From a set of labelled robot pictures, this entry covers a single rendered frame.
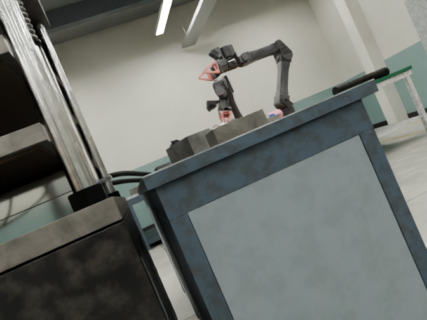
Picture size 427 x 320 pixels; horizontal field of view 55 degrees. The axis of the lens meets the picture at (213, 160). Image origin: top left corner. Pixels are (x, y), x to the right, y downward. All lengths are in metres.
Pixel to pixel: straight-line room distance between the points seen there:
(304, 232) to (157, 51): 8.42
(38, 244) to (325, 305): 0.74
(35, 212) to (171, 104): 7.58
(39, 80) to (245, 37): 8.95
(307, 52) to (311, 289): 9.41
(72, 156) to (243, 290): 0.55
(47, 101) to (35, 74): 0.07
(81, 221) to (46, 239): 0.09
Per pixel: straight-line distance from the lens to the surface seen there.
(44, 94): 1.12
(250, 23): 10.11
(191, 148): 1.75
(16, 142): 1.17
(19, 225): 1.64
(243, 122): 1.46
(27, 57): 1.15
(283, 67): 2.34
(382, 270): 1.26
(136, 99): 9.01
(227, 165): 1.08
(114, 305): 1.06
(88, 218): 1.03
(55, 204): 1.62
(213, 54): 2.21
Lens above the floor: 0.76
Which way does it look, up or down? level
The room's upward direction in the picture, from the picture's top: 23 degrees counter-clockwise
